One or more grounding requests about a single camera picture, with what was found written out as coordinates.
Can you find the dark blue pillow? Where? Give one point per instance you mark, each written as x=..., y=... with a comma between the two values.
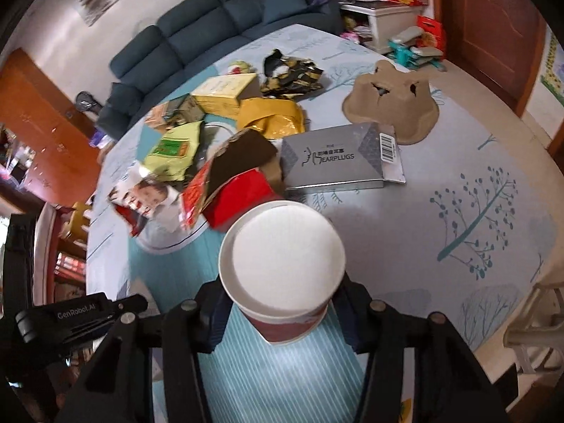
x=286, y=4

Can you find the white cabinet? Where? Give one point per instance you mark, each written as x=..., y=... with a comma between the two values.
x=387, y=22

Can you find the white wrapper with face print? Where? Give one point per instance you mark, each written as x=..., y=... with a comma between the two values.
x=150, y=194

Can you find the small dark green box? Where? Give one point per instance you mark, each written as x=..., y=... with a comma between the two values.
x=187, y=112

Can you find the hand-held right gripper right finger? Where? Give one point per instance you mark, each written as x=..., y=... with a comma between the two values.
x=352, y=317

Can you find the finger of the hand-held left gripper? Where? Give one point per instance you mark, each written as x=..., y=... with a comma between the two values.
x=20, y=246

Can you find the golden yellow foil bag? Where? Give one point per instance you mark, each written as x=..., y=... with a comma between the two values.
x=268, y=119

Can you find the light blue printed tablecloth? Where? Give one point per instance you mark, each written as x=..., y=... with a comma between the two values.
x=440, y=211

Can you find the yellow cardboard box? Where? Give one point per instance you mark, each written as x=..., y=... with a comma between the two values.
x=222, y=92

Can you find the dark blue sofa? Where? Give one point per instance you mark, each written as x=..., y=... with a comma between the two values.
x=185, y=39

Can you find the black and gold wrapper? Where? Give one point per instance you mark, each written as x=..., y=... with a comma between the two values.
x=291, y=75

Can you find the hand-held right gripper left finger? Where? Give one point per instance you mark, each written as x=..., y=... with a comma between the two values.
x=219, y=321

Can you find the orange wooden cabinet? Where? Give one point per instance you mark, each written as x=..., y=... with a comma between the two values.
x=48, y=119

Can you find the silver cardboard box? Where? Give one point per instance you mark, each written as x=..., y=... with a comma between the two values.
x=335, y=158

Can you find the red and white packet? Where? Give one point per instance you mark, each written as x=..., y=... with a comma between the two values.
x=240, y=68

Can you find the white chair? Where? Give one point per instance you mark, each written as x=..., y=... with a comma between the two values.
x=533, y=317

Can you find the brown pulp cup tray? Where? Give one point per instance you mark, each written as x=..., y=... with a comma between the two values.
x=387, y=110

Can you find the torn red carton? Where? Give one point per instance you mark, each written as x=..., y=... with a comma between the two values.
x=238, y=189

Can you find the teal toy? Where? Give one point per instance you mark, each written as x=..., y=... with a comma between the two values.
x=414, y=53

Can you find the red paper bag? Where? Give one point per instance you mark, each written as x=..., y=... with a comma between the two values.
x=434, y=31

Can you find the tan paper packet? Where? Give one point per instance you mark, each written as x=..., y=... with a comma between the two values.
x=156, y=116

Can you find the colourful wall chart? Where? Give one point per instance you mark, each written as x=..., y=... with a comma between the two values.
x=554, y=70

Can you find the dark wooden shelf unit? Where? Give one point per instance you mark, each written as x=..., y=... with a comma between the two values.
x=57, y=268

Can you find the green and yellow snack bag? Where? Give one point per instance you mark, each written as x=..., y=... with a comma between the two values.
x=174, y=150

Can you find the red paper cup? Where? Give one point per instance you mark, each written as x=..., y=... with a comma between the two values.
x=282, y=255

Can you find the brown wooden door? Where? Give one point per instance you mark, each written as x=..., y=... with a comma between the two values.
x=489, y=31

